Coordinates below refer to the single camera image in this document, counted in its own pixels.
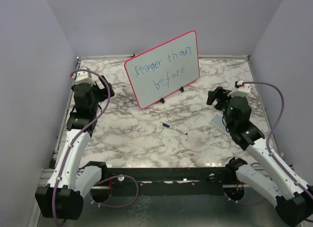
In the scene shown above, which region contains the pink framed whiteboard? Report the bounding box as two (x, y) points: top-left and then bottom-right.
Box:
(124, 30), (200, 109)

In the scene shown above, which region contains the white blue whiteboard marker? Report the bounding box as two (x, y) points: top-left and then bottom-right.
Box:
(162, 123), (188, 135)

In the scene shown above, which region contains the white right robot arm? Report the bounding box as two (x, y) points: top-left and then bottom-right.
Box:
(206, 87), (313, 227)

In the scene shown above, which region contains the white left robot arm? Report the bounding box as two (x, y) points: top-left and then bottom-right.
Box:
(35, 75), (115, 220)

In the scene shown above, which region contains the black whiteboard stand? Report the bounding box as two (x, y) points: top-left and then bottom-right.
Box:
(158, 87), (184, 104)

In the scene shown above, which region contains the white grey small box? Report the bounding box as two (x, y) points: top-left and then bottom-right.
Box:
(210, 114), (227, 134)

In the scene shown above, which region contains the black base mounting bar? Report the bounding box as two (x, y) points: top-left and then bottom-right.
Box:
(79, 158), (247, 197)

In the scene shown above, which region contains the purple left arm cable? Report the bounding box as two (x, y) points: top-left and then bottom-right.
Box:
(52, 68), (140, 227)

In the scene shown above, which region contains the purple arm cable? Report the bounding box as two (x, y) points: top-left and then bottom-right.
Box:
(52, 68), (140, 227)
(224, 81), (313, 224)

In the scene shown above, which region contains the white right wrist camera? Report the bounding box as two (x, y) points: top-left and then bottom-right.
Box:
(227, 80), (251, 97)

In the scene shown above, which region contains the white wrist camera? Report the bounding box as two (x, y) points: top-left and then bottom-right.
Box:
(227, 80), (251, 97)
(70, 69), (95, 85)

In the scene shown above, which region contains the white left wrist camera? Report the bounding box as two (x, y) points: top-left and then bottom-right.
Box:
(70, 69), (95, 85)

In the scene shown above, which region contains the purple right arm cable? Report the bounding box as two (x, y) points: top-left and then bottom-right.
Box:
(224, 81), (313, 224)

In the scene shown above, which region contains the aluminium front rail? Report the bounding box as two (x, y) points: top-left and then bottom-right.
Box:
(38, 168), (58, 187)

